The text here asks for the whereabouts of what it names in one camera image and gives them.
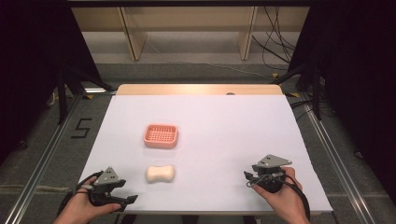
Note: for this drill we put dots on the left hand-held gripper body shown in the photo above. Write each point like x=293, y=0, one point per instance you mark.
x=106, y=177

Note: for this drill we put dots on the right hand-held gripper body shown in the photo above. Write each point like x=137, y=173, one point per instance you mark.
x=270, y=163

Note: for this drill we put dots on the cream soap bar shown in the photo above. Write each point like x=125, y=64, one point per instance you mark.
x=160, y=173

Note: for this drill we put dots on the pink soap dish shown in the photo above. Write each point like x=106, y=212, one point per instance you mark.
x=160, y=136

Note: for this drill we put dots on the person's right hand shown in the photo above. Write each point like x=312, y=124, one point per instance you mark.
x=286, y=202

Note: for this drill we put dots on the person's left hand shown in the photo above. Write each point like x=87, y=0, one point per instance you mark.
x=79, y=207

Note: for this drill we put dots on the white table sheet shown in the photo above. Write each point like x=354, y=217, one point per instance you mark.
x=218, y=130

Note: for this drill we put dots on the black metal stand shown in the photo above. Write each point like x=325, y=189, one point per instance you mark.
x=316, y=93
x=62, y=93

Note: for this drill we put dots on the black curtain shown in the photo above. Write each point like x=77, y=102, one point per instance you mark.
x=361, y=77
x=31, y=68

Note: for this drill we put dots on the light wooden shelf unit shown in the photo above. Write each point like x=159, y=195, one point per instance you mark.
x=134, y=40

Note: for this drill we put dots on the aluminium floor rail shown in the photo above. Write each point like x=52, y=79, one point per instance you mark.
x=336, y=161
x=46, y=158

